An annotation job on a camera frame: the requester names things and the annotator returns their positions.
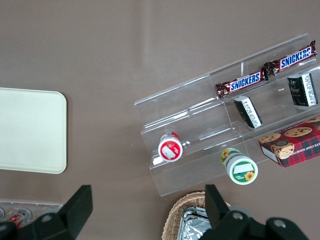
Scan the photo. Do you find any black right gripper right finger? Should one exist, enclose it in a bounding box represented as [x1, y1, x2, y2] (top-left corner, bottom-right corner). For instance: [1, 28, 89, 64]
[201, 184, 310, 240]

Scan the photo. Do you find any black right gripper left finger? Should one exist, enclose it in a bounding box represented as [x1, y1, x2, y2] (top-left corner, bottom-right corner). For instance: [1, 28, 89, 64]
[0, 184, 94, 240]

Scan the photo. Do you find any foil wrapped sandwich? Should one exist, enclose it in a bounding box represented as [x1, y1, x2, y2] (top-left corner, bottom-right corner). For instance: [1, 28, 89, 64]
[176, 206, 213, 240]

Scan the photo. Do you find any woven wicker basket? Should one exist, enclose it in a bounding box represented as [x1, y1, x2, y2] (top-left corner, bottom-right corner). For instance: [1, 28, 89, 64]
[161, 191, 232, 240]

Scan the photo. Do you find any cream rectangular tray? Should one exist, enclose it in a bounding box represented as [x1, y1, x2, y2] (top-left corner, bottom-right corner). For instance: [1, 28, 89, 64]
[0, 87, 68, 175]

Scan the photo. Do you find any clear acrylic can rack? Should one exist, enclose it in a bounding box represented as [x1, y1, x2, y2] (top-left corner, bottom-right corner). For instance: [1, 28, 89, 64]
[0, 199, 64, 224]

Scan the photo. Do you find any red label drink can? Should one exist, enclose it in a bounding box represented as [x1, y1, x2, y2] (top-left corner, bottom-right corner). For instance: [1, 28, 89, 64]
[8, 207, 34, 229]

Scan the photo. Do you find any green sunflower lid cup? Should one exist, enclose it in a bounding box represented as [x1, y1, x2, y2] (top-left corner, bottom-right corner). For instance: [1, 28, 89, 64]
[219, 147, 259, 186]

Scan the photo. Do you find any red lid white cup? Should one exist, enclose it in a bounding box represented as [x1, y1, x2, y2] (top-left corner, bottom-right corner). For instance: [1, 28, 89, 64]
[157, 131, 184, 163]

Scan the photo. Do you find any red tartan cookie box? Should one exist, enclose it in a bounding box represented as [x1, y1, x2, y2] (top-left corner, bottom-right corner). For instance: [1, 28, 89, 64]
[258, 115, 320, 169]

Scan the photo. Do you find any clear acrylic tiered display stand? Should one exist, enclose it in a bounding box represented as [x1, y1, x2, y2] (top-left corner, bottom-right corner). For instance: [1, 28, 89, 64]
[133, 33, 320, 198]

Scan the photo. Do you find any small black white box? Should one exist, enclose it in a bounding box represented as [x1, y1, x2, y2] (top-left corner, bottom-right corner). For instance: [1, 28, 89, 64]
[233, 95, 264, 130]

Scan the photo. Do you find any Snickers chocolate bar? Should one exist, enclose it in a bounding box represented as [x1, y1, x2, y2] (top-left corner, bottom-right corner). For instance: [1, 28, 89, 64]
[263, 39, 317, 77]
[215, 70, 270, 99]

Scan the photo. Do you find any large black white box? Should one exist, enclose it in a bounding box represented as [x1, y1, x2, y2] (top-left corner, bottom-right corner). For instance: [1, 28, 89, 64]
[286, 72, 320, 107]

